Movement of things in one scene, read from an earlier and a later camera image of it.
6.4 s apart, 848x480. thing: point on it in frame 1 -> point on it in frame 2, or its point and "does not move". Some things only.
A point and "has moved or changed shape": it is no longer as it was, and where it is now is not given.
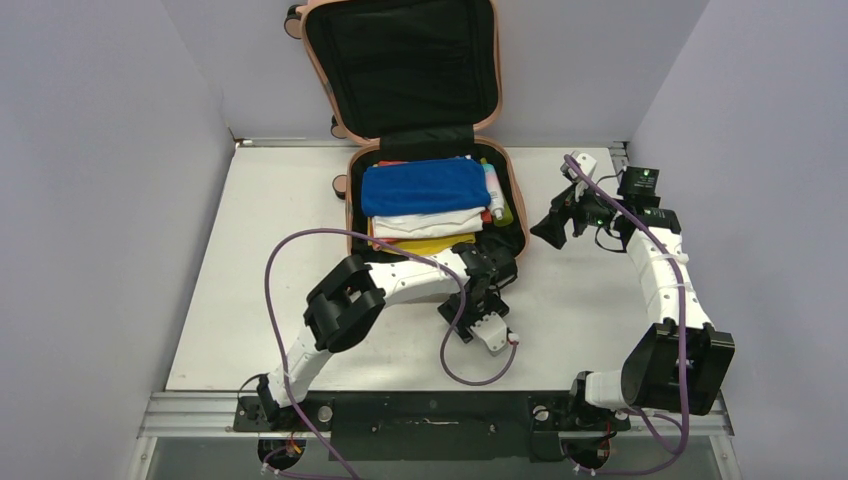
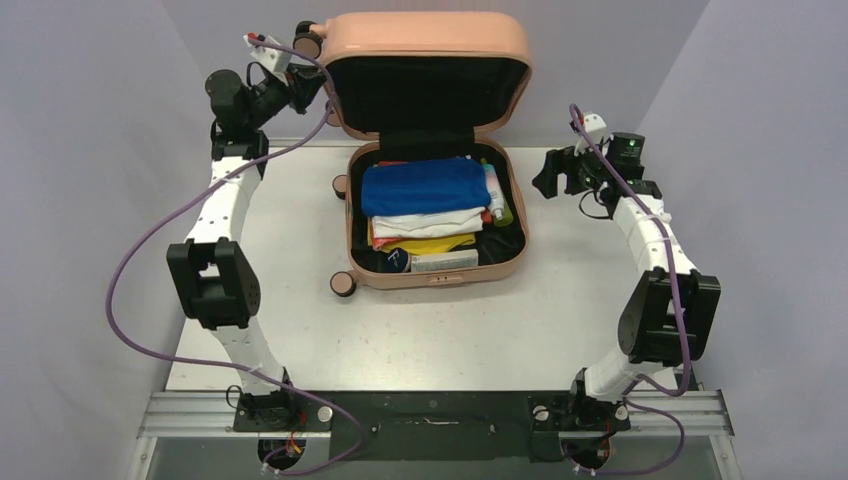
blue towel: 423,186 does not move
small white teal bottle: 495,194 does not move
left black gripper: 491,305 -> 302,86
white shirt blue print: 428,224 does not move
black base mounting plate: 375,424 does not move
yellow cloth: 422,246 does not move
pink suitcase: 422,78 has moved or changed shape
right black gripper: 552,228 -> 561,162
